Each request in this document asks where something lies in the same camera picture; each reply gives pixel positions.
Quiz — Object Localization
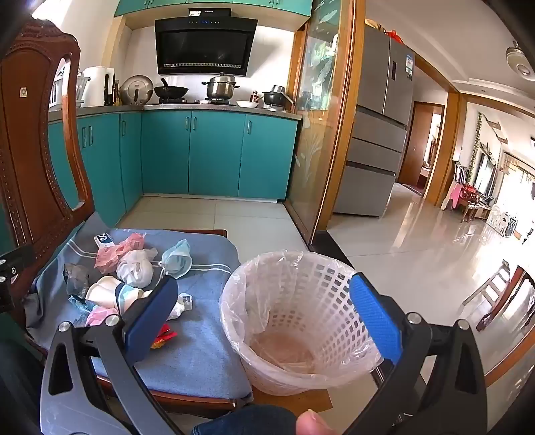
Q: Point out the green garland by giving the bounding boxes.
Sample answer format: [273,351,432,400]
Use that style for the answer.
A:
[468,112,508,185]

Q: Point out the pink crumpled wrapper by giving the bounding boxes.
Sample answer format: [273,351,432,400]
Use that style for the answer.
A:
[86,306,120,327]

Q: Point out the pink cloth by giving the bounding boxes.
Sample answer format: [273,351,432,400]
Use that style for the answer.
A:
[443,182,464,210]

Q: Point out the black cooking pot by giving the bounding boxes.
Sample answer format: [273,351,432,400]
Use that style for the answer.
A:
[262,86,293,107]

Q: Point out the stainless steel pot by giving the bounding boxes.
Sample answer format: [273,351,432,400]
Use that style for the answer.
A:
[202,72,241,102]

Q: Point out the white kettle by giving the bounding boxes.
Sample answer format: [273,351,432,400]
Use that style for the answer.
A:
[80,66,114,107]

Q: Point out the carved wooden chair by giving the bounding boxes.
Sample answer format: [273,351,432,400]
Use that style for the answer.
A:
[0,19,335,423]

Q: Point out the person's leg in jeans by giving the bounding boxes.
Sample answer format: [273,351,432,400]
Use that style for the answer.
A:
[191,418,298,435]

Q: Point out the knife block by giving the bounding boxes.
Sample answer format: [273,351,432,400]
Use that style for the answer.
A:
[104,69,122,105]

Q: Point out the wooden stool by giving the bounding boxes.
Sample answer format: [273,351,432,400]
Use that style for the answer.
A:
[457,259,525,331]

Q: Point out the wood framed glass door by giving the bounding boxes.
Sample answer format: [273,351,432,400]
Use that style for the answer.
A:
[286,0,366,247]

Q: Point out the teal wall cabinets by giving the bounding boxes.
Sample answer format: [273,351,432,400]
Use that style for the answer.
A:
[114,0,313,18]

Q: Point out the gas stove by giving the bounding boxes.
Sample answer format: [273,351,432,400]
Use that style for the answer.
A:
[156,98,235,105]

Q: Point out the white mesh wastebasket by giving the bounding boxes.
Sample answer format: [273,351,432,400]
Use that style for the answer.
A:
[219,250,383,396]

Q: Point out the silver wok lid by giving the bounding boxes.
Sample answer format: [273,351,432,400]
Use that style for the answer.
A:
[119,75,154,106]

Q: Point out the wooden armchair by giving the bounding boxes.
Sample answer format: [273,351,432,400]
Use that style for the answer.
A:
[460,184,494,222]

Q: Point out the white crumpled tissue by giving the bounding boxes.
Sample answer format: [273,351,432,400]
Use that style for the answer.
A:
[169,293,194,321]

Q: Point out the ceiling fan lamp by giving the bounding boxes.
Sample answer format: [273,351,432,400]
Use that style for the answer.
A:
[505,41,535,82]

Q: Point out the white paper cup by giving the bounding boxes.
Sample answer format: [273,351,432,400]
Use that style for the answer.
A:
[86,276,145,312]

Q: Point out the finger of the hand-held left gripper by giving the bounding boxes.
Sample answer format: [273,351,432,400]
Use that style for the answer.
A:
[0,244,35,312]

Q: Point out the black range hood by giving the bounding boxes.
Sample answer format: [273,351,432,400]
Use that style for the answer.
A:
[154,8,258,77]

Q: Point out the white plastic bag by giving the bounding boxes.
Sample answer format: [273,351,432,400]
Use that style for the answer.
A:
[116,248,158,289]

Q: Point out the blue face mask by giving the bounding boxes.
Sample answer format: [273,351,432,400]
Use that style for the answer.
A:
[159,239,193,280]

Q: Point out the person's right hand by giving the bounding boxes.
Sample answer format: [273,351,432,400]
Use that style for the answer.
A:
[296,410,335,435]

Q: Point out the grey clear plastic bag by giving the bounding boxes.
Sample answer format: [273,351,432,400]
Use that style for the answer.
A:
[64,263,101,297]

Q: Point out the blue striped towel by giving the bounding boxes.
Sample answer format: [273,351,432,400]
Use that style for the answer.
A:
[25,211,253,402]

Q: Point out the grey refrigerator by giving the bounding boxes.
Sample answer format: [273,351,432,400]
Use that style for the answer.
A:
[332,21,416,218]

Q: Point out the clear plastic liner bag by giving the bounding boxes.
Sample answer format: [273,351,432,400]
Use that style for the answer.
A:
[218,250,385,377]

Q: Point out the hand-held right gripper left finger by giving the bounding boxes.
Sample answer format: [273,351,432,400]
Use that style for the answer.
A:
[39,276,182,435]

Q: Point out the dish rack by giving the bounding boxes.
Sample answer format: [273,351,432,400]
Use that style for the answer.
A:
[48,59,90,110]

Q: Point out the black wok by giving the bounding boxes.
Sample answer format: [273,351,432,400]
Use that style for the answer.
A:
[154,79,190,102]

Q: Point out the wooden table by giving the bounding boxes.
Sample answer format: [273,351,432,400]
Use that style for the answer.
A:
[485,268,535,385]

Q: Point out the teal base cabinets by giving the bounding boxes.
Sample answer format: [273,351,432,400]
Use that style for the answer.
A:
[47,109,299,229]

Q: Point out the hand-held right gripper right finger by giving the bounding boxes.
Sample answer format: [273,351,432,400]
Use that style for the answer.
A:
[343,272,488,435]

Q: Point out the red bag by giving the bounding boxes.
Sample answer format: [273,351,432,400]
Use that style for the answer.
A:
[378,23,404,45]

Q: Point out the wooden door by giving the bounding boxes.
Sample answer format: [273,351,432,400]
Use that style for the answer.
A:
[397,102,444,187]

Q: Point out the television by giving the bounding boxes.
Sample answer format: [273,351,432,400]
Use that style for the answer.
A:
[476,151,498,197]

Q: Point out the red yellow candy wrapper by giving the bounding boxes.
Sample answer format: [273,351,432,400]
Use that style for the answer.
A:
[150,323,177,350]

